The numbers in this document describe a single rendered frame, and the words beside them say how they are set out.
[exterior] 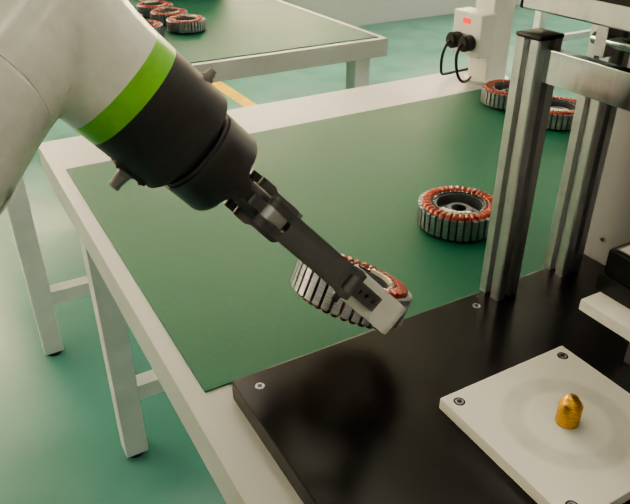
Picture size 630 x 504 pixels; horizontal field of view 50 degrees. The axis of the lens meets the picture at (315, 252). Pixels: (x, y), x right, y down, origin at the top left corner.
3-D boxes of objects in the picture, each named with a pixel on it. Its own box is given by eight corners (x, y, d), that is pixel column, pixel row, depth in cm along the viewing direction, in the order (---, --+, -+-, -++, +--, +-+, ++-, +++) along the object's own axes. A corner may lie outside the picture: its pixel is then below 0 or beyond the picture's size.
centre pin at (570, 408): (567, 432, 56) (573, 408, 54) (549, 417, 57) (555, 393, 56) (584, 424, 56) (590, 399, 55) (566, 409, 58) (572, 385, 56)
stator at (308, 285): (318, 322, 56) (334, 282, 56) (271, 272, 66) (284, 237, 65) (421, 341, 62) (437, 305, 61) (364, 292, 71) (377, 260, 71)
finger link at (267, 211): (249, 176, 55) (240, 166, 50) (297, 217, 55) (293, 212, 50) (230, 198, 55) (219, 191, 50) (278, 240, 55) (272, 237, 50)
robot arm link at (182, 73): (197, 44, 46) (167, 34, 53) (84, 176, 46) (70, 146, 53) (258, 104, 49) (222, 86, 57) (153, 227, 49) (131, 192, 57)
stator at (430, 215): (424, 201, 100) (426, 178, 98) (501, 212, 97) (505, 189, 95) (409, 237, 91) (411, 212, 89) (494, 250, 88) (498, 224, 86)
